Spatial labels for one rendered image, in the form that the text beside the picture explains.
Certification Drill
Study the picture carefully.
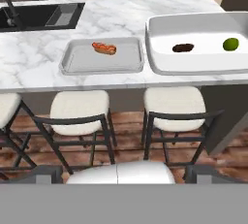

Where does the black sink basin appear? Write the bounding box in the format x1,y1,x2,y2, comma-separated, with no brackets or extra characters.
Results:
0,2,86,34

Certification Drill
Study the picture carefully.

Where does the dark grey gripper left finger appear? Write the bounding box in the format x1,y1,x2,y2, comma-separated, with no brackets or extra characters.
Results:
9,164,64,185

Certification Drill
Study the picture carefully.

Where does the dark brown sweet potato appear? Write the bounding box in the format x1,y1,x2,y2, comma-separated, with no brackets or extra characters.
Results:
171,43,196,53

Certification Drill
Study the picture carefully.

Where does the white rounded object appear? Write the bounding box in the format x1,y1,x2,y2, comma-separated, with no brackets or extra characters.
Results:
66,160,176,185

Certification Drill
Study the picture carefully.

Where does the white cushioned black-frame stool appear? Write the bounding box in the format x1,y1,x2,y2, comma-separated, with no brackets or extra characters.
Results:
0,92,39,181
32,89,118,176
140,85,226,168

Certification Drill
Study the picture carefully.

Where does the hot dog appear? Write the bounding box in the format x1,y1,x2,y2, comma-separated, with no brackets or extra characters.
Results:
91,41,117,56

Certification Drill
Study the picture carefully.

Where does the grey shallow tupperware tray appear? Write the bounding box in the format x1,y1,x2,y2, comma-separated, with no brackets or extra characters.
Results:
58,37,144,76

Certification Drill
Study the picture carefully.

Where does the black sink tap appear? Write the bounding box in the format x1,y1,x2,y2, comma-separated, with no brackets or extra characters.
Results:
0,0,27,32

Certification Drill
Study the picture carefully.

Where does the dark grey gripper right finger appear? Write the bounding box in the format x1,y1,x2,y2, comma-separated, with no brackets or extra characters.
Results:
184,164,241,185

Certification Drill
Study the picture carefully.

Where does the green lime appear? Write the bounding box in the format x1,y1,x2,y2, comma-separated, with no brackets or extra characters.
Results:
222,37,240,52

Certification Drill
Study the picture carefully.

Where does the white deep tupperware container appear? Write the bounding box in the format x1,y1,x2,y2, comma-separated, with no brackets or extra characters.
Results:
144,11,248,77

